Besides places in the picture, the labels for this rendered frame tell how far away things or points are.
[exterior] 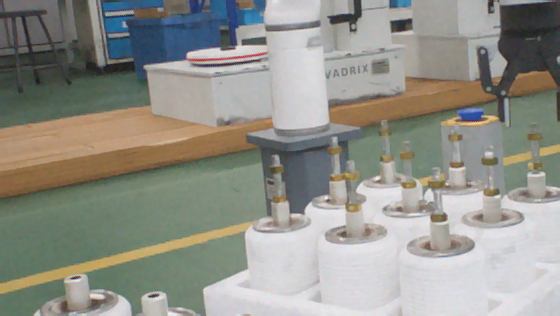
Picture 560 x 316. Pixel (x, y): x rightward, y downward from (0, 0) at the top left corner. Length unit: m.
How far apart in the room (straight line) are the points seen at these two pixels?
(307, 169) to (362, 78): 1.92
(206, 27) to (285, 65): 4.16
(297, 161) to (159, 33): 4.11
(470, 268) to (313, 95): 0.59
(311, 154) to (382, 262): 0.46
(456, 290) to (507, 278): 0.12
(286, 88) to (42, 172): 1.44
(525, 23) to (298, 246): 0.39
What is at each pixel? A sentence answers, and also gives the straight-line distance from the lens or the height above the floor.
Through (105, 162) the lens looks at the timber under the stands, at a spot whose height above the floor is 0.05.
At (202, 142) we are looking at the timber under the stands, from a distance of 2.98.
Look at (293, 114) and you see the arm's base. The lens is 1.49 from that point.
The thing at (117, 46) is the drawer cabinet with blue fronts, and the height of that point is 0.17.
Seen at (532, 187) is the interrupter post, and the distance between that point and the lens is 1.20.
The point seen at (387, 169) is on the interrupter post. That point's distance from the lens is 1.31.
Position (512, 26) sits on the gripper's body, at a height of 0.47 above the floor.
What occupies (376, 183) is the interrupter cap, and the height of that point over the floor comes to 0.25.
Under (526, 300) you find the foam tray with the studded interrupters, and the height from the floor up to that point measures 0.18.
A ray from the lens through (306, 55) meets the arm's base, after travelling 1.48.
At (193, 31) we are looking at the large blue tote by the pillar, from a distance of 5.58.
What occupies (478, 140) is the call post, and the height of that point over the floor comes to 0.29.
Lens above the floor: 0.56
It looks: 13 degrees down
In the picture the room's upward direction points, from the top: 5 degrees counter-clockwise
